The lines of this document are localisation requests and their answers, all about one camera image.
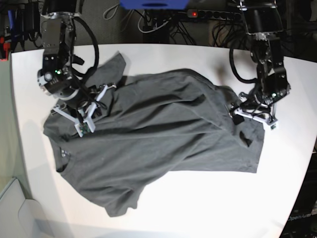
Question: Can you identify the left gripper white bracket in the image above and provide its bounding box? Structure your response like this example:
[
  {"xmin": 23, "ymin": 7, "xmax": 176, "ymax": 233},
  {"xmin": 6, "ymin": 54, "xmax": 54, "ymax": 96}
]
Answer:
[{"xmin": 227, "ymin": 92, "xmax": 278, "ymax": 130}]

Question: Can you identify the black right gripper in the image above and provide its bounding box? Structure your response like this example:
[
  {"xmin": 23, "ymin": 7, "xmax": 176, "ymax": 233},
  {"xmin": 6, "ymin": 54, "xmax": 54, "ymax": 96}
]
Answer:
[{"xmin": 51, "ymin": 83, "xmax": 116, "ymax": 131}]

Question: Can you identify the dark grey t-shirt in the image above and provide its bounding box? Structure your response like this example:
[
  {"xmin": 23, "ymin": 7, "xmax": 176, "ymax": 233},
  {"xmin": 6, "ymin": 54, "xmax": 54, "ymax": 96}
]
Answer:
[{"xmin": 44, "ymin": 54, "xmax": 264, "ymax": 217}]

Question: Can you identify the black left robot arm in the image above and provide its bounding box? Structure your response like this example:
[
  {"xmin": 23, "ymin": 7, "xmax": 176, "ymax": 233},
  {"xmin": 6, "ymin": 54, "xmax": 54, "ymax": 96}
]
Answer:
[{"xmin": 229, "ymin": 0, "xmax": 291, "ymax": 129}]

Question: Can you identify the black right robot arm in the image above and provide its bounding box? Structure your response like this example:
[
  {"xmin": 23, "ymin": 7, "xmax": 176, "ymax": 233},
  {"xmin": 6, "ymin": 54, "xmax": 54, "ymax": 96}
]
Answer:
[{"xmin": 38, "ymin": 0, "xmax": 116, "ymax": 137}]

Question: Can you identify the red black clamp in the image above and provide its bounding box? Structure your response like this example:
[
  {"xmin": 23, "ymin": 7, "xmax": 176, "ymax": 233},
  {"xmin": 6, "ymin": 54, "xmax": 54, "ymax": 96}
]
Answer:
[{"xmin": 0, "ymin": 35, "xmax": 11, "ymax": 61}]

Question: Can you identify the black power strip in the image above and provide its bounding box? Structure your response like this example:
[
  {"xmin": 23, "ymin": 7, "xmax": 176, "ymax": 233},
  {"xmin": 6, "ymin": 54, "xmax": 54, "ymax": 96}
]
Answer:
[{"xmin": 187, "ymin": 9, "xmax": 242, "ymax": 21}]

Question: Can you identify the blue plastic box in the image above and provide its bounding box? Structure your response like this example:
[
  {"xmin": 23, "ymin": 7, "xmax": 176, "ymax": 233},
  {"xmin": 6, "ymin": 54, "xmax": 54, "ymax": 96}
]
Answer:
[{"xmin": 120, "ymin": 0, "xmax": 189, "ymax": 9}]

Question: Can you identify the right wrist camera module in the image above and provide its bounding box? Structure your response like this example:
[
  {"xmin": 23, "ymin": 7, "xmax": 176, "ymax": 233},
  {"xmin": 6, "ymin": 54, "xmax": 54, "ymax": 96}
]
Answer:
[{"xmin": 74, "ymin": 123, "xmax": 91, "ymax": 137}]

